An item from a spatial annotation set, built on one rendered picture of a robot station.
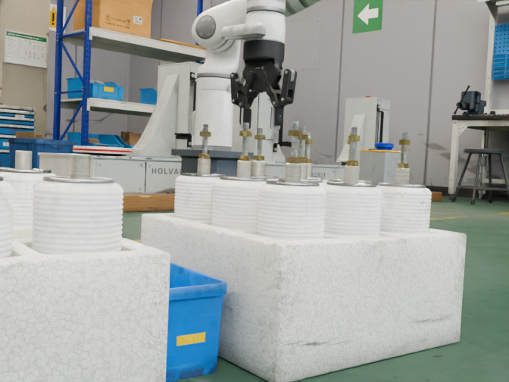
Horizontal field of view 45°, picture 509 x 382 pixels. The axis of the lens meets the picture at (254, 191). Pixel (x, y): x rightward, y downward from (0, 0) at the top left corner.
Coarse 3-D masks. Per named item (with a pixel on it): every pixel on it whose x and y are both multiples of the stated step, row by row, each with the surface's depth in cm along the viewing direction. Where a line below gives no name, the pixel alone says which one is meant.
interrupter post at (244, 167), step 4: (240, 164) 95; (244, 164) 94; (248, 164) 95; (240, 168) 95; (244, 168) 94; (248, 168) 95; (240, 172) 95; (244, 172) 95; (248, 172) 95; (240, 176) 95; (244, 176) 95; (248, 176) 95
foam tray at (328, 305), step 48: (144, 240) 106; (192, 240) 93; (240, 240) 83; (336, 240) 82; (384, 240) 87; (432, 240) 94; (240, 288) 83; (288, 288) 77; (336, 288) 82; (384, 288) 88; (432, 288) 95; (240, 336) 83; (288, 336) 77; (336, 336) 83; (384, 336) 89; (432, 336) 96
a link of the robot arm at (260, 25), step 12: (252, 12) 108; (264, 12) 107; (276, 12) 108; (240, 24) 105; (252, 24) 103; (264, 24) 107; (276, 24) 108; (228, 36) 107; (240, 36) 106; (252, 36) 106; (264, 36) 107; (276, 36) 108
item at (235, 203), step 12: (216, 180) 95; (228, 180) 92; (216, 192) 93; (228, 192) 92; (240, 192) 91; (252, 192) 91; (216, 204) 93; (228, 204) 92; (240, 204) 91; (252, 204) 91; (216, 216) 93; (228, 216) 92; (240, 216) 91; (252, 216) 92; (228, 228) 92; (240, 228) 91; (252, 228) 92
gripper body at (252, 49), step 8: (256, 40) 108; (264, 40) 107; (248, 48) 108; (256, 48) 108; (264, 48) 107; (272, 48) 108; (280, 48) 109; (248, 56) 108; (256, 56) 108; (264, 56) 107; (272, 56) 108; (280, 56) 109; (248, 64) 112; (256, 64) 111; (264, 64) 110; (272, 64) 108; (280, 64) 109; (248, 72) 112; (256, 72) 111; (272, 72) 108; (256, 80) 111; (272, 80) 109; (256, 88) 111
